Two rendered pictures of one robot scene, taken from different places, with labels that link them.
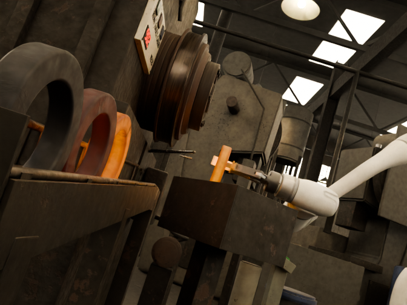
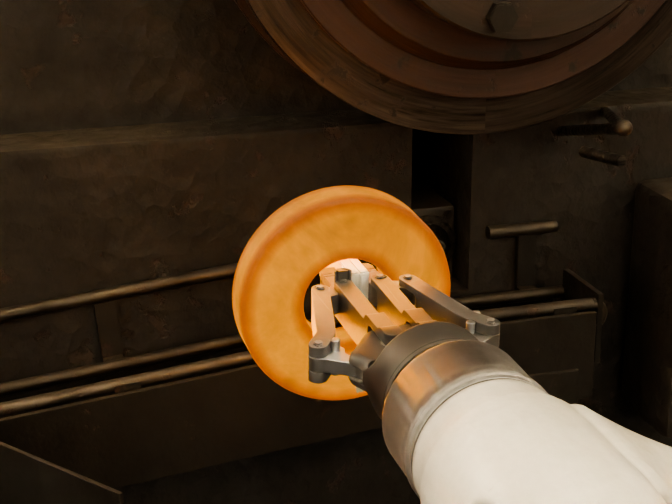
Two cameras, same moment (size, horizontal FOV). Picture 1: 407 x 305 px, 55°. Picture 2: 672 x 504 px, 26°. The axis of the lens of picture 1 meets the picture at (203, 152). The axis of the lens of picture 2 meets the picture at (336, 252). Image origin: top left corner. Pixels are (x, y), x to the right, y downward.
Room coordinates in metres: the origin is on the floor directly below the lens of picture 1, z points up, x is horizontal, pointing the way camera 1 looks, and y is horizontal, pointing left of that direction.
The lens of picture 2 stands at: (1.01, -0.98, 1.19)
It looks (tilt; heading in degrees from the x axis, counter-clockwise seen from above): 19 degrees down; 72
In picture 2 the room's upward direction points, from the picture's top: straight up
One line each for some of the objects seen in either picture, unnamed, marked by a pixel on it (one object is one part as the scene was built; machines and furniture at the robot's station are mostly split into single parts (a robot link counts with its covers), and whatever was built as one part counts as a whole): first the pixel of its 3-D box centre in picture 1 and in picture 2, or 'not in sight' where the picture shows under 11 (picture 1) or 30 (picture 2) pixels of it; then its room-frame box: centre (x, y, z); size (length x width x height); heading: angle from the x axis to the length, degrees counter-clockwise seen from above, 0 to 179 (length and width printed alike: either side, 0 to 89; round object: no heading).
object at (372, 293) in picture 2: not in sight; (385, 284); (1.34, -0.10, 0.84); 0.05 x 0.03 x 0.01; 89
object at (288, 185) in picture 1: (284, 187); (467, 425); (1.31, -0.30, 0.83); 0.09 x 0.06 x 0.09; 179
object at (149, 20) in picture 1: (152, 33); not in sight; (1.17, 0.27, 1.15); 0.26 x 0.02 x 0.18; 179
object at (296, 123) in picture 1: (276, 188); not in sight; (10.27, -2.14, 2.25); 0.92 x 0.92 x 4.50
